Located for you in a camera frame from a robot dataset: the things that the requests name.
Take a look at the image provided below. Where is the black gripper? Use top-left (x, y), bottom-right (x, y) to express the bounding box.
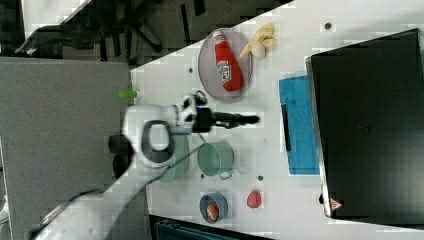
top-left (192, 108), bottom-right (260, 133)

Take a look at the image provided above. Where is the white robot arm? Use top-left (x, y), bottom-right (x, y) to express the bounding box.
top-left (28, 94), bottom-right (260, 240)

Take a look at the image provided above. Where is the black toaster oven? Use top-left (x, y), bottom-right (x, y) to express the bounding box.
top-left (306, 28), bottom-right (424, 229)

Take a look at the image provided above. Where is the red ketchup bottle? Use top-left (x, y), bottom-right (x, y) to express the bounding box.
top-left (213, 31), bottom-right (244, 92)

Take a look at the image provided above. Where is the grey round plate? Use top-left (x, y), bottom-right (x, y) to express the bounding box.
top-left (198, 28), bottom-right (253, 103)

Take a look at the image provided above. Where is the green perforated basket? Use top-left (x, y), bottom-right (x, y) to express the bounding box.
top-left (159, 135), bottom-right (189, 184)

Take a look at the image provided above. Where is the small blue bowl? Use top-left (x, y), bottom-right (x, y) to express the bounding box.
top-left (199, 192), bottom-right (228, 224)

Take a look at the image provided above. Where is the red toy strawberry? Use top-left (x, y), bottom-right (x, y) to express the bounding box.
top-left (246, 190), bottom-right (262, 209)

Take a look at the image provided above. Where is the peeled toy banana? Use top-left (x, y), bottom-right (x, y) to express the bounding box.
top-left (240, 24), bottom-right (276, 59)

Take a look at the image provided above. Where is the orange toy ball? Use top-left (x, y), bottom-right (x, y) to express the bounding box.
top-left (206, 204), bottom-right (219, 221)

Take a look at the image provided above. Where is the green cylinder peg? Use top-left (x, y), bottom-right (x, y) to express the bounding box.
top-left (118, 90), bottom-right (138, 99)

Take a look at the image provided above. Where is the black office chair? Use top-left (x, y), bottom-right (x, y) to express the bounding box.
top-left (15, 0), bottom-right (162, 55)

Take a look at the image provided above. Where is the green cup with handle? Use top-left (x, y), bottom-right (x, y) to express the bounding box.
top-left (197, 140), bottom-right (234, 180)

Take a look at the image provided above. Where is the black cylinder mount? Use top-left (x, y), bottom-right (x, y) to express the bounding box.
top-left (108, 135), bottom-right (134, 179)

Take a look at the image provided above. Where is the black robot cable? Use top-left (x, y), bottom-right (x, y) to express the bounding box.
top-left (28, 89), bottom-right (209, 239)

